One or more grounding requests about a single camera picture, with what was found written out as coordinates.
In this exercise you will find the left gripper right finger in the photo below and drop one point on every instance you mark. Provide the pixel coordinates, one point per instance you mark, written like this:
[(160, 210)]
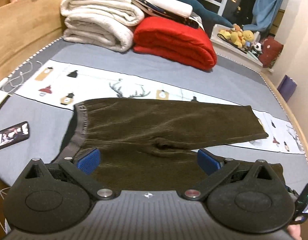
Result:
[(218, 170)]

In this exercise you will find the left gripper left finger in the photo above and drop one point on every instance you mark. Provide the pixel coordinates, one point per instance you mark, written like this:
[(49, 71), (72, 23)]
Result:
[(79, 172)]

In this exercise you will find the dark brown corduroy pants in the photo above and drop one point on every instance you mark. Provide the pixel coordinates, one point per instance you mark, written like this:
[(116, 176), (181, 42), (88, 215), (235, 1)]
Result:
[(149, 144)]

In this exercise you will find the black smartphone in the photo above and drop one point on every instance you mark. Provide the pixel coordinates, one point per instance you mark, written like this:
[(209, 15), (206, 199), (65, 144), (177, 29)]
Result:
[(14, 134)]

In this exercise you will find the white printed bed runner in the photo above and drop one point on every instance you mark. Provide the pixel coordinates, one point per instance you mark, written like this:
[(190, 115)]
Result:
[(65, 84)]

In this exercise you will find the purple box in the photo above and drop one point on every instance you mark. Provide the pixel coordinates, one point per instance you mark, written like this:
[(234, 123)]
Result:
[(287, 87)]

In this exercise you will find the panda plush toy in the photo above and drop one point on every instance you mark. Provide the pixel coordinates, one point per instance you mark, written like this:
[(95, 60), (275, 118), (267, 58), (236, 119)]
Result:
[(256, 49)]

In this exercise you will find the dark red cushion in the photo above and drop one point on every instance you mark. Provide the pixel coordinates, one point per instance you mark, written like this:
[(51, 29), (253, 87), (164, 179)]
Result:
[(271, 50)]

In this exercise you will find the yellow bear plush toys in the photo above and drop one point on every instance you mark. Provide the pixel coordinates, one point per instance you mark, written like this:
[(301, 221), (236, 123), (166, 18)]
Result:
[(237, 37)]

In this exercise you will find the red folded quilt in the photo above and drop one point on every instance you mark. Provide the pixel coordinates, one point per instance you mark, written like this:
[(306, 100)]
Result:
[(174, 41)]

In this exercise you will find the blue shark plush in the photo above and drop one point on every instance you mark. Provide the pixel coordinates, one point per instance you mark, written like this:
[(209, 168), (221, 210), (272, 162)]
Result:
[(209, 18)]

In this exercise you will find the cream folded blanket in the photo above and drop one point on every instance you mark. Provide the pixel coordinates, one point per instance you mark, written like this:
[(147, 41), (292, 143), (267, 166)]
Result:
[(106, 23)]

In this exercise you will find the wooden headboard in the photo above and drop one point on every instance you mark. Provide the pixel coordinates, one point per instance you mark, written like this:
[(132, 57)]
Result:
[(25, 27)]

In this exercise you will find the blue curtain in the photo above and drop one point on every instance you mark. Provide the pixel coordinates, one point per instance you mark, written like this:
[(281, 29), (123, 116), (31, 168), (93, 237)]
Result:
[(264, 12)]

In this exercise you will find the wooden bed frame rail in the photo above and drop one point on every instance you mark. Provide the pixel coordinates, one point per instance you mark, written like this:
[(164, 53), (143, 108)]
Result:
[(287, 111)]

